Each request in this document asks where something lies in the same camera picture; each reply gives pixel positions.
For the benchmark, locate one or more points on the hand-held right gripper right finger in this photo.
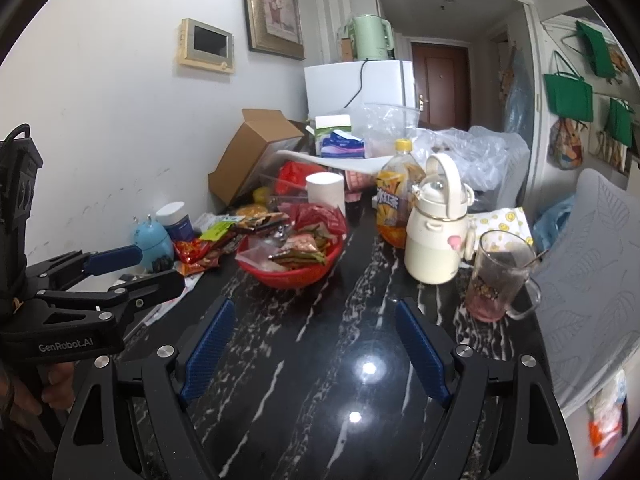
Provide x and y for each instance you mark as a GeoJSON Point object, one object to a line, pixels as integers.
{"type": "Point", "coordinates": [420, 355]}

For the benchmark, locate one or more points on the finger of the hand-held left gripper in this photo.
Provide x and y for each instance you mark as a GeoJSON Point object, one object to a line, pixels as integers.
{"type": "Point", "coordinates": [150, 285]}
{"type": "Point", "coordinates": [115, 258]}

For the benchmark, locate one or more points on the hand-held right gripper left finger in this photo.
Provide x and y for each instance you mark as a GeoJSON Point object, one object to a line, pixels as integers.
{"type": "Point", "coordinates": [210, 350]}

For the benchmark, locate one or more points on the red plastic basket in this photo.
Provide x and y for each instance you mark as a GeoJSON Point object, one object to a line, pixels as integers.
{"type": "Point", "coordinates": [290, 277]}

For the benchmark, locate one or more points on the pile of green brown packets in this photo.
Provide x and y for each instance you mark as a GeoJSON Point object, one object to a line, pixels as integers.
{"type": "Point", "coordinates": [300, 255]}

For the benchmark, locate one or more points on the person's left hand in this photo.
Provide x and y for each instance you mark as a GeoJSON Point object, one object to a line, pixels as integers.
{"type": "Point", "coordinates": [57, 385]}

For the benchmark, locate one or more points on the light blue round toy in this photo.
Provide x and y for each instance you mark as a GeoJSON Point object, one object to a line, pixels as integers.
{"type": "Point", "coordinates": [152, 245]}

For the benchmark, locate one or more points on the red orange snack packets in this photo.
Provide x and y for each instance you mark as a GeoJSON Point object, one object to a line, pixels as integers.
{"type": "Point", "coordinates": [195, 252]}

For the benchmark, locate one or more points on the blue jar white lid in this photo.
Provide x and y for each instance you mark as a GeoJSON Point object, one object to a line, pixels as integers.
{"type": "Point", "coordinates": [175, 222]}

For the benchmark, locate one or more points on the lime green label packet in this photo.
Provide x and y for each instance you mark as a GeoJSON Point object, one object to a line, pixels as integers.
{"type": "Point", "coordinates": [215, 232]}

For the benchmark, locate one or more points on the glass mug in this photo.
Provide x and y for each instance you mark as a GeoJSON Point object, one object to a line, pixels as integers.
{"type": "Point", "coordinates": [492, 280]}

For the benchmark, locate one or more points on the yellow lumpy object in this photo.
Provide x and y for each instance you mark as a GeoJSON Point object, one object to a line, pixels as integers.
{"type": "Point", "coordinates": [262, 196]}

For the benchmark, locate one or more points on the iced tea plastic bottle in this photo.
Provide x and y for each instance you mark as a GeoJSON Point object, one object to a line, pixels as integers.
{"type": "Point", "coordinates": [395, 205]}

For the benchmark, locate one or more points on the brown cardboard box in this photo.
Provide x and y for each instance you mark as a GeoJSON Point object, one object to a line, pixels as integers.
{"type": "Point", "coordinates": [245, 160]}

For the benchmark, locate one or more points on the smiley print cloth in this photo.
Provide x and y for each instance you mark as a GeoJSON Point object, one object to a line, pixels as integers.
{"type": "Point", "coordinates": [505, 222]}

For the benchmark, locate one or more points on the large red snack bag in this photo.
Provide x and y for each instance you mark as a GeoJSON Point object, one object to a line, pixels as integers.
{"type": "Point", "coordinates": [292, 177]}

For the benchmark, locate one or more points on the light blue plastic bag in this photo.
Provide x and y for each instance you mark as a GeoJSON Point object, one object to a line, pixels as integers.
{"type": "Point", "coordinates": [550, 225]}

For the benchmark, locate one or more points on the pink instant noodle cup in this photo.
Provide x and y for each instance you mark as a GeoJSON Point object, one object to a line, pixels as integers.
{"type": "Point", "coordinates": [357, 180]}

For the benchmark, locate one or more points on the white toilet paper roll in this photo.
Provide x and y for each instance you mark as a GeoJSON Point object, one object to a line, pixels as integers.
{"type": "Point", "coordinates": [325, 192]}

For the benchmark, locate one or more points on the grey patterned chair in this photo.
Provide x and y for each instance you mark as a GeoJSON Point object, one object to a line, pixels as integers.
{"type": "Point", "coordinates": [590, 270]}

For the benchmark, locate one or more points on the orange white bag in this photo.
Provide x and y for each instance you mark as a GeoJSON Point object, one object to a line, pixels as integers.
{"type": "Point", "coordinates": [607, 420]}

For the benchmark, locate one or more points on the white foam sheet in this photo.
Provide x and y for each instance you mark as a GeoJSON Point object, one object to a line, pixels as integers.
{"type": "Point", "coordinates": [340, 162]}

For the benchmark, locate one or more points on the crumpled clear plastic bag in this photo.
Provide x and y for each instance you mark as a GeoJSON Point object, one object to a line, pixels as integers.
{"type": "Point", "coordinates": [480, 155]}

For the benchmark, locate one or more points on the blue tissue pack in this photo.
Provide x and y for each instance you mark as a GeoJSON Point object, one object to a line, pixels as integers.
{"type": "Point", "coordinates": [342, 145]}

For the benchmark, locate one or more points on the clear zip bag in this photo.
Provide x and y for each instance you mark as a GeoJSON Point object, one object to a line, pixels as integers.
{"type": "Point", "coordinates": [392, 125]}

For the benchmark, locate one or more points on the green white carton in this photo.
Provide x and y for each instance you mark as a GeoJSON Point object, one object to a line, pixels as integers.
{"type": "Point", "coordinates": [332, 121]}

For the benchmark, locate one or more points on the patterned fabric bag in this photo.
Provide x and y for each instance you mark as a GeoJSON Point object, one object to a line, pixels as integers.
{"type": "Point", "coordinates": [567, 145]}

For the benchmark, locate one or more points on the white fridge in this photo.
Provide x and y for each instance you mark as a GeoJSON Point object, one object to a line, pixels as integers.
{"type": "Point", "coordinates": [330, 85]}

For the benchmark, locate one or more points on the brown wooden door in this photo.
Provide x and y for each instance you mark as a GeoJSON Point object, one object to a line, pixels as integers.
{"type": "Point", "coordinates": [442, 85]}

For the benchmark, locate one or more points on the green tote bag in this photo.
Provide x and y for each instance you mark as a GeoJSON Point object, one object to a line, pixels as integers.
{"type": "Point", "coordinates": [620, 122]}
{"type": "Point", "coordinates": [567, 95]}
{"type": "Point", "coordinates": [597, 50]}

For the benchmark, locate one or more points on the green electric kettle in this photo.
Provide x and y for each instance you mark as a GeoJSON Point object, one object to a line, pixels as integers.
{"type": "Point", "coordinates": [370, 37]}

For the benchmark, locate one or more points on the wall intercom panel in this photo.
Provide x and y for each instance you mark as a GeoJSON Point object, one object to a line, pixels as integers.
{"type": "Point", "coordinates": [205, 45]}

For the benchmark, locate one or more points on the framed wall picture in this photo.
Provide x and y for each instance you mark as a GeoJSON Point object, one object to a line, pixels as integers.
{"type": "Point", "coordinates": [275, 10]}

